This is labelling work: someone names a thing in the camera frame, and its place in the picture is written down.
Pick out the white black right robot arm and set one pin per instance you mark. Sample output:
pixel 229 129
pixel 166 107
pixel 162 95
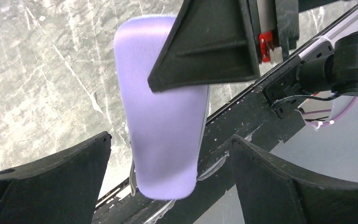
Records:
pixel 338 71

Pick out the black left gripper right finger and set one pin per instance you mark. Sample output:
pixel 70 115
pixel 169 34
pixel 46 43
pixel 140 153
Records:
pixel 272 190

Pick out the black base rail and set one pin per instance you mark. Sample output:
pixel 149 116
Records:
pixel 247 115

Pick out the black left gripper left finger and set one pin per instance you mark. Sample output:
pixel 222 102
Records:
pixel 61 188

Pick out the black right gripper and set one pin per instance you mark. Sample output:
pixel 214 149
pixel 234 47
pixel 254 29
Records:
pixel 223 41

